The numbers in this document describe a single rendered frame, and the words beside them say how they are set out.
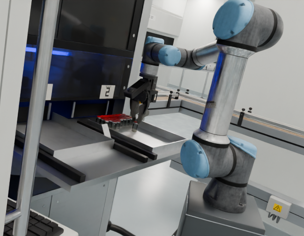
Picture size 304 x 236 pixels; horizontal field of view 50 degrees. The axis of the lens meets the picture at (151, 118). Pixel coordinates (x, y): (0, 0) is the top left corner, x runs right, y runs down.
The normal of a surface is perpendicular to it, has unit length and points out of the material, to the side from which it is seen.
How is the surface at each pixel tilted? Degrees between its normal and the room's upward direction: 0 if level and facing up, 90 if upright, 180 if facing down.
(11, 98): 90
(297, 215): 90
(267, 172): 90
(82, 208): 90
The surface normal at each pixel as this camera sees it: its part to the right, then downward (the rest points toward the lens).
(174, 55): 0.49, 0.29
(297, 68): -0.57, 0.07
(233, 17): -0.83, -0.19
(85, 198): 0.80, 0.29
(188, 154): -0.87, 0.07
